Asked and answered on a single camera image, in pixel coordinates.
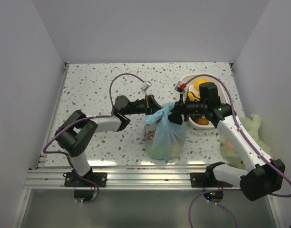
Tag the left round controller board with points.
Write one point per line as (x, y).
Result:
(85, 196)

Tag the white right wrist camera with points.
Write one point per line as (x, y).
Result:
(180, 87)

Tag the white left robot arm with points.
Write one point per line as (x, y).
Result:
(77, 131)

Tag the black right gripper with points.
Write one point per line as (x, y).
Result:
(180, 109)

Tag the aluminium front rail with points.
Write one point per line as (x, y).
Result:
(122, 177)

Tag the white perforated plastic basket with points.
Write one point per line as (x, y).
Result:
(221, 92)

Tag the pale green plastic bag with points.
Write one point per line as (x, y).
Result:
(250, 152)

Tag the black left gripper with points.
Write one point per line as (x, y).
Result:
(150, 105)

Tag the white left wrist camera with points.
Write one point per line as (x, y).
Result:
(145, 86)

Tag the right round controller board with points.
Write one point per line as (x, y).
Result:
(213, 196)

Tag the round controller board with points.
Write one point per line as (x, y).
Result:
(213, 196)
(85, 196)

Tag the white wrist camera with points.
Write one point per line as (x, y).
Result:
(145, 86)
(180, 87)

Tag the brown fake kiwi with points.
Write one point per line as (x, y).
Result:
(202, 121)

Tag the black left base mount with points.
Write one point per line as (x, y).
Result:
(90, 179)

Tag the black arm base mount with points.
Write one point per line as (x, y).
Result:
(206, 179)

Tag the light blue plastic bag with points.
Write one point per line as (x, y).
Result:
(164, 139)

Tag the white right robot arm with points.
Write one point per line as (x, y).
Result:
(262, 174)

